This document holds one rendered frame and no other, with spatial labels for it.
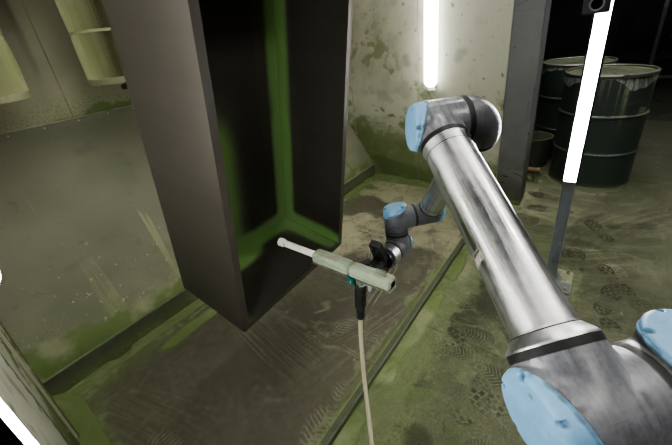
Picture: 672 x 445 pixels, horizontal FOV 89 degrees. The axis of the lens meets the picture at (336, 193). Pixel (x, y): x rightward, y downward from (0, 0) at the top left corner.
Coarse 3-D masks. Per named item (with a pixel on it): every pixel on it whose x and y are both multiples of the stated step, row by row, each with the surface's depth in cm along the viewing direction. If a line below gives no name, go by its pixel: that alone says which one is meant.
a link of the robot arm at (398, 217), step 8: (384, 208) 133; (392, 208) 131; (400, 208) 129; (408, 208) 132; (384, 216) 133; (392, 216) 130; (400, 216) 130; (408, 216) 131; (384, 224) 135; (392, 224) 131; (400, 224) 131; (408, 224) 132; (392, 232) 132; (400, 232) 131
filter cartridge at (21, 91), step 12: (0, 36) 137; (0, 48) 135; (0, 60) 135; (12, 60) 141; (0, 72) 135; (12, 72) 139; (0, 84) 135; (12, 84) 139; (24, 84) 146; (0, 96) 135; (12, 96) 138; (24, 96) 144
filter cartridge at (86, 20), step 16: (64, 0) 151; (80, 0) 152; (96, 0) 153; (64, 16) 156; (80, 16) 154; (96, 16) 157; (80, 32) 157; (96, 32) 158; (80, 48) 161; (96, 48) 160; (112, 48) 161; (96, 64) 162; (112, 64) 164; (96, 80) 166; (112, 80) 166
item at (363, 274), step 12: (300, 252) 126; (312, 252) 122; (324, 252) 120; (324, 264) 118; (336, 264) 114; (348, 264) 113; (360, 264) 113; (360, 276) 110; (372, 276) 107; (360, 288) 113; (384, 288) 105; (360, 300) 115; (360, 312) 117
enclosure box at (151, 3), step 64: (128, 0) 78; (192, 0) 67; (256, 0) 121; (320, 0) 116; (128, 64) 89; (192, 64) 74; (256, 64) 130; (320, 64) 126; (192, 128) 84; (256, 128) 140; (320, 128) 139; (192, 192) 98; (256, 192) 153; (320, 192) 155; (192, 256) 117; (256, 256) 152; (256, 320) 122
